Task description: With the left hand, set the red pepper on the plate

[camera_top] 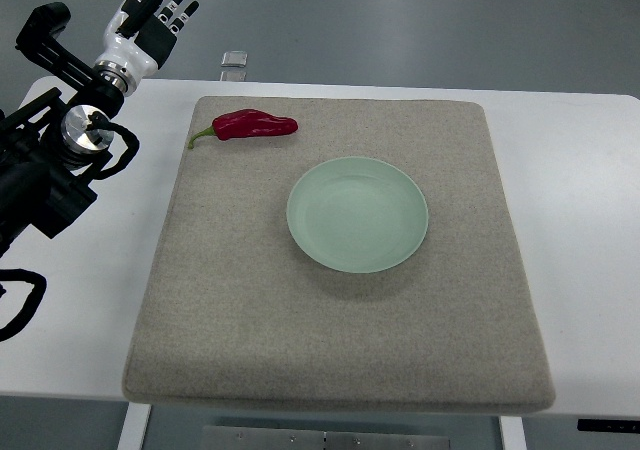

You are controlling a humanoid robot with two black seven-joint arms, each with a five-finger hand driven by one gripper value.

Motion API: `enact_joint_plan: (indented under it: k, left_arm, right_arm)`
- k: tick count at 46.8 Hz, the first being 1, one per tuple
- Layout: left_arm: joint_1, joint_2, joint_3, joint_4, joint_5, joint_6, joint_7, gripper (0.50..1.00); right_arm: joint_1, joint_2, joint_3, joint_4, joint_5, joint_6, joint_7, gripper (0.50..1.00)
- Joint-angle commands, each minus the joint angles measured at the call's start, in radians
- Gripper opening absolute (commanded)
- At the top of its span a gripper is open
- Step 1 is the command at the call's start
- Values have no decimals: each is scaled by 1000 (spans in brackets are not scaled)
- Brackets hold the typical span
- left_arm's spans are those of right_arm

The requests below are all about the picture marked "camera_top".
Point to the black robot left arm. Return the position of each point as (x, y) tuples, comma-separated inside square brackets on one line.
[(51, 150)]

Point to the white table leg right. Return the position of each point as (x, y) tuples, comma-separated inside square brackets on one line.
[(512, 433)]

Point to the metal table frame plate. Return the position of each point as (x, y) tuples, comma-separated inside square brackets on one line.
[(228, 438)]

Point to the beige fabric mat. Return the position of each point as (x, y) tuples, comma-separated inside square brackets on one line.
[(236, 314)]

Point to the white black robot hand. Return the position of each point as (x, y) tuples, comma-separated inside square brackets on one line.
[(140, 38)]

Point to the white table leg left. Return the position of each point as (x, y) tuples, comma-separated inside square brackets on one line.
[(134, 427)]

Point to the black table control panel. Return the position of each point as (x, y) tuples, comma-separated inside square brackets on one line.
[(608, 426)]

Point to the white table leg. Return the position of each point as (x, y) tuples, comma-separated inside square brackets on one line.
[(134, 427), (512, 433)]

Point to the red chili pepper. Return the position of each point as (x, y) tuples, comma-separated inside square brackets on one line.
[(246, 123)]

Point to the light green plate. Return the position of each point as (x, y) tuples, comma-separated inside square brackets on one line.
[(357, 215)]

